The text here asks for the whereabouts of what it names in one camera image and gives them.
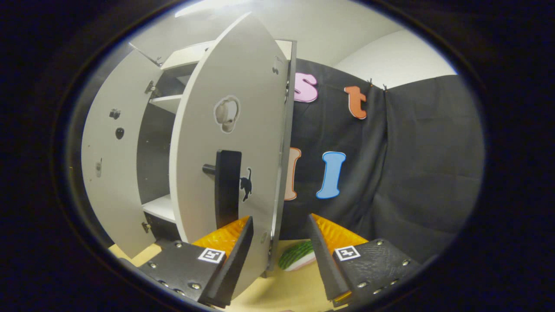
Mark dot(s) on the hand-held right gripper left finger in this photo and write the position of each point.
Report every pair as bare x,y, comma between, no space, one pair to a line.
234,268

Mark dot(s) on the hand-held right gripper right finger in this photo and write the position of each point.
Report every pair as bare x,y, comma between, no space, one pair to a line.
325,264

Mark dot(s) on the white door with camera sticker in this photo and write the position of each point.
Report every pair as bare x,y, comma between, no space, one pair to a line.
112,182

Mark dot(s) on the white door with black cat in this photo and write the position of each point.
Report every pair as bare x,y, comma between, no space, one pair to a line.
251,86

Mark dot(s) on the white cabinet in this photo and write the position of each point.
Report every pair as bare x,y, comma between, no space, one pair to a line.
151,143

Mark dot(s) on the watermelon slice toy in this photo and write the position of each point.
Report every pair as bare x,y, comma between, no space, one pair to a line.
297,255

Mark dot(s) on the black backdrop cloth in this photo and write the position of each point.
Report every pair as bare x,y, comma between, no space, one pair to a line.
425,173

